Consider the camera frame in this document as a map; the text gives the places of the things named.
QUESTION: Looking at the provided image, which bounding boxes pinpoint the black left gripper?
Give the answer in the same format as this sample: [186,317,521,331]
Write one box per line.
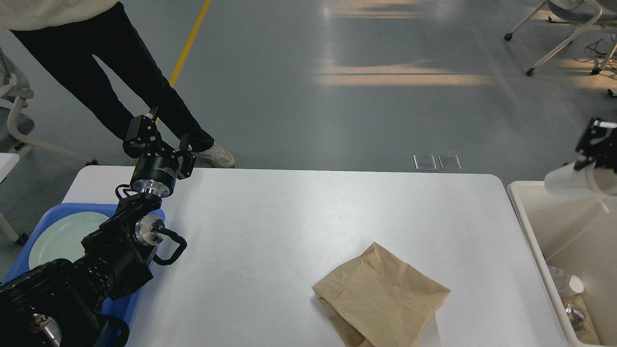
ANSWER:
[122,107,197,198]

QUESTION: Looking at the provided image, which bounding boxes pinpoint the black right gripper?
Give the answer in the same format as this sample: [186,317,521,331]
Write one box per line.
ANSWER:
[574,117,617,172]

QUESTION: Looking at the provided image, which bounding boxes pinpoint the white paper cup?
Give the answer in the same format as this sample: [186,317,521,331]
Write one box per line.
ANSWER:
[544,163,617,200]
[563,275,585,297]

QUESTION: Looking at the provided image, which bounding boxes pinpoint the light green plate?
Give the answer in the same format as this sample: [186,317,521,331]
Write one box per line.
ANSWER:
[28,212,108,269]

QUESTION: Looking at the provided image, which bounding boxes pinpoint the brown paper bag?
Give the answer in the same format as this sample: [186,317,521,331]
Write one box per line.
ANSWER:
[313,242,450,347]

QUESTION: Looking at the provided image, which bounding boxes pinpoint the aluminium foil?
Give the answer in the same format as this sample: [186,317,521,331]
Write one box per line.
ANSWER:
[547,265,578,298]

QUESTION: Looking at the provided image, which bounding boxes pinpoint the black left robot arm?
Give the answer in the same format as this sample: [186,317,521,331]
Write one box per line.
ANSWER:
[1,107,196,347]

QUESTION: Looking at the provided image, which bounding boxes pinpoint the white plastic bin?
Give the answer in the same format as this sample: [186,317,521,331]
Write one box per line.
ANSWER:
[508,181,617,347]

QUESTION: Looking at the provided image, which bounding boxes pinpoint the white paper cup in bin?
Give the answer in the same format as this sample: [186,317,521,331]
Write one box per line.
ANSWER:
[563,275,585,297]

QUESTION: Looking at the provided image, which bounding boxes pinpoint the clear floor plate right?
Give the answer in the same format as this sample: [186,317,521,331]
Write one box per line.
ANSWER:
[438,154,462,171]

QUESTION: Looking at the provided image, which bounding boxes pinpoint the clear floor plate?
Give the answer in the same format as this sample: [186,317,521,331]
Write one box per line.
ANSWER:
[414,155,438,171]
[438,154,462,171]

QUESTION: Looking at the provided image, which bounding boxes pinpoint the white office chair left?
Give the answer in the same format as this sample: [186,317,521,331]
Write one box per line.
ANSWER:
[0,48,98,245]

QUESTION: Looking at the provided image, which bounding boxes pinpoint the person in cream sweater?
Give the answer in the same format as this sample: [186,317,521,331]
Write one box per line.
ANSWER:
[1,0,236,168]

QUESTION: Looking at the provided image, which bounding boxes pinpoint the blue plastic tray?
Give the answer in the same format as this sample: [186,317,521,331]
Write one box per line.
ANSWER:
[1,203,165,347]

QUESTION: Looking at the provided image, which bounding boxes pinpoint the clear plastic wrapper in bin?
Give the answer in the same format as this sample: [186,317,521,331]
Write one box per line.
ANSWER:
[565,304,586,332]

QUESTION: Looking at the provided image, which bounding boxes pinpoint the clear floor plate left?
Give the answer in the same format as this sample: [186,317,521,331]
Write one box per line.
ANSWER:
[414,155,438,171]

